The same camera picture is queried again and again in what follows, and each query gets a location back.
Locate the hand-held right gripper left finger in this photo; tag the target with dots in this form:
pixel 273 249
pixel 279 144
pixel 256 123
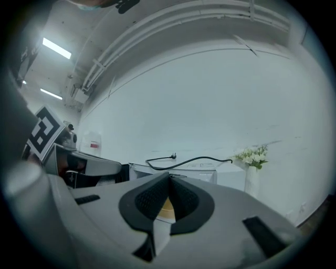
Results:
pixel 110 210

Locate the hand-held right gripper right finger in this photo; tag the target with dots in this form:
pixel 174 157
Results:
pixel 225 215

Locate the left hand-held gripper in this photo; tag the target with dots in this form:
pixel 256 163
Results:
pixel 44 131

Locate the brown cardboard box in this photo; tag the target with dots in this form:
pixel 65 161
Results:
pixel 166 210

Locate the clear water jug red label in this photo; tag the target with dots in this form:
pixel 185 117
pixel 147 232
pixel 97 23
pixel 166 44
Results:
pixel 92 143

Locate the white vase with flowers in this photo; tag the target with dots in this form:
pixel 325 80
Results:
pixel 253 163

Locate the long ceiling light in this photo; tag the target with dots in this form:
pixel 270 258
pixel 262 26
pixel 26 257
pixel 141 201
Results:
pixel 51 94
pixel 56 48

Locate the white ceiling conduit run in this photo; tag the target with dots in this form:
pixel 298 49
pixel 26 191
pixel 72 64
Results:
pixel 168 23

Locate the teal face mask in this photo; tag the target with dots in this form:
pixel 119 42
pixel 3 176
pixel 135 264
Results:
pixel 90 5

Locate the white wall junction box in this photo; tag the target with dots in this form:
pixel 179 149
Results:
pixel 78 96

